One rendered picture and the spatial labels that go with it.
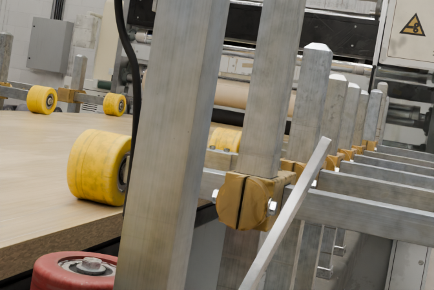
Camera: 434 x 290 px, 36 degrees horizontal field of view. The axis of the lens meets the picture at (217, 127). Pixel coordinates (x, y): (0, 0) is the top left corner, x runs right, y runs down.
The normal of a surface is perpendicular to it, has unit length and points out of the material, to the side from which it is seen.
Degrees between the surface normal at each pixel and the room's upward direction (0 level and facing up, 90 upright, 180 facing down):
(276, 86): 90
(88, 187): 118
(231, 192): 90
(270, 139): 90
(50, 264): 0
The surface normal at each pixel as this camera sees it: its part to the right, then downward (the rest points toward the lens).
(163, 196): -0.29, 0.00
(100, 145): -0.12, -0.62
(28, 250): 0.94, 0.17
